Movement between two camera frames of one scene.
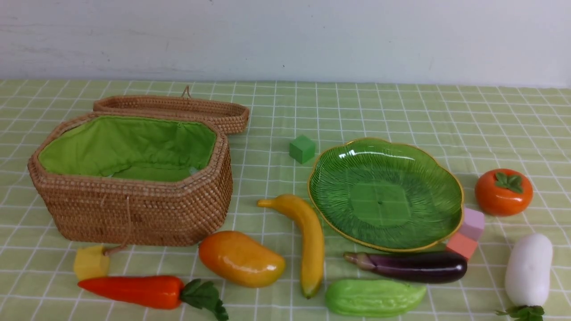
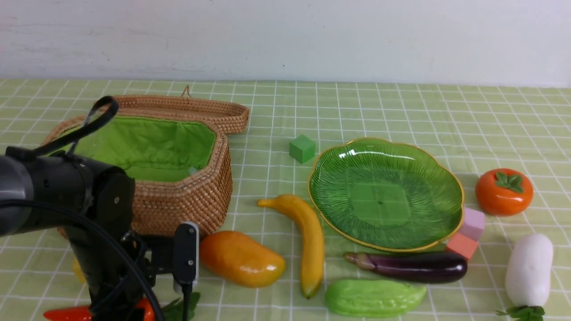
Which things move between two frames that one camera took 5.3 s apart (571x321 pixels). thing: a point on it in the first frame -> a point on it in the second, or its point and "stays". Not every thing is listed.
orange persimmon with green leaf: x=503 y=192 stays
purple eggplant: x=426 y=268 stays
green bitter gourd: x=364 y=298 stays
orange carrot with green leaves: x=160 y=292 -> x=173 y=311
